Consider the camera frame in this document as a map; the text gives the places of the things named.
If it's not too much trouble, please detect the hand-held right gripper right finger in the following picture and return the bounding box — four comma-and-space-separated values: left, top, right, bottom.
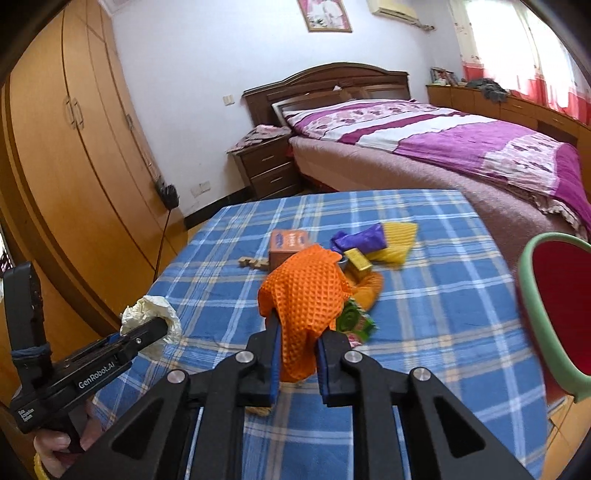
316, 331, 536, 480

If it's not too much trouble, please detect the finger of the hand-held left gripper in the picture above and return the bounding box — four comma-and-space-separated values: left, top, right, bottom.
107, 316, 170, 360

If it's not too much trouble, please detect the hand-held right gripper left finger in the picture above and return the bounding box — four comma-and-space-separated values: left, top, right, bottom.
60, 310, 283, 480

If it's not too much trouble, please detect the white tissue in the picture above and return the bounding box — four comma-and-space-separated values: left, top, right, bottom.
120, 295, 183, 358

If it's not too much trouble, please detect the orange foam net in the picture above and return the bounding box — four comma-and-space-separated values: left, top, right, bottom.
257, 244, 354, 384

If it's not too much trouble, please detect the yellow printed box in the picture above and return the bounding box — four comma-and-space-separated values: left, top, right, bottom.
344, 248, 374, 278

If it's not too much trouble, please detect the red and green chair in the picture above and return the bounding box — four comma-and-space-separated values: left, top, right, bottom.
515, 232, 591, 404

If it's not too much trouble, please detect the person's left hand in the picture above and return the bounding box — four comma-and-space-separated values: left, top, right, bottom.
33, 406, 105, 478

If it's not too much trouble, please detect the green snack packet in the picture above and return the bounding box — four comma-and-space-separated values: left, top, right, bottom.
335, 298, 377, 344

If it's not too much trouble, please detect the orange cardboard box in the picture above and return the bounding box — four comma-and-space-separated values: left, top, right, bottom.
269, 229, 311, 273

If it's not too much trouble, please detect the blue plaid tablecloth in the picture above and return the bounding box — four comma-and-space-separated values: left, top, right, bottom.
90, 188, 550, 480

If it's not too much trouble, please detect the purple plastic wrapper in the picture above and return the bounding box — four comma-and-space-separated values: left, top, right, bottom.
331, 223, 389, 256

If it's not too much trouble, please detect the black power strip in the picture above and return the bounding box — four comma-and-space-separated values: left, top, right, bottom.
154, 180, 180, 207

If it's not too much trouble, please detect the yellow foam net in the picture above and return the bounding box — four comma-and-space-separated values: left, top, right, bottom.
369, 220, 420, 267

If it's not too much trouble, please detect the light wooden wardrobe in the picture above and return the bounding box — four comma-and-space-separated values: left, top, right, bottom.
0, 0, 190, 402

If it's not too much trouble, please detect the dark wooden nightstand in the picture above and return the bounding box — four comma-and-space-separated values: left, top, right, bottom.
226, 134, 303, 200

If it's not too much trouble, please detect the mauve bed cover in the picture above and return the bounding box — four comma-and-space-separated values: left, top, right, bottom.
288, 136, 591, 273

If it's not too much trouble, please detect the patterned cloth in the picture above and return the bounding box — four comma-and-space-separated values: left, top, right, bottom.
226, 124, 291, 154

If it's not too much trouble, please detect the purple floral quilt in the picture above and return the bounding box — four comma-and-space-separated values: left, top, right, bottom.
281, 99, 585, 222

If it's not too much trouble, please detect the wooden bed headboard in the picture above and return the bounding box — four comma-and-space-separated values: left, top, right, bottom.
242, 62, 411, 127

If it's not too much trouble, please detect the low wooden window cabinet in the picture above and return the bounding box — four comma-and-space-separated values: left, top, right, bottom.
426, 83, 591, 153

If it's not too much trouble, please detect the grey clothing heap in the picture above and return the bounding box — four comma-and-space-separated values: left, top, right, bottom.
466, 78, 509, 103

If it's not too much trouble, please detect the white and red curtain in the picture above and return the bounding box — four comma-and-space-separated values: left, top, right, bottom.
455, 0, 591, 125

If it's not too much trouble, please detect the orange yellow foam ring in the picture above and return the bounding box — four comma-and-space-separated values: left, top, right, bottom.
344, 270, 384, 315

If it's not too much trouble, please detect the black power cable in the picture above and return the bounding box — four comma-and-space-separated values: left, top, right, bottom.
152, 205, 174, 282

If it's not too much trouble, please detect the framed wall picture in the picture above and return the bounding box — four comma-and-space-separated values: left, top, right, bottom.
295, 0, 352, 33

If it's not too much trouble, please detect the wall air conditioner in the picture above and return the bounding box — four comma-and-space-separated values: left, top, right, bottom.
366, 0, 422, 21

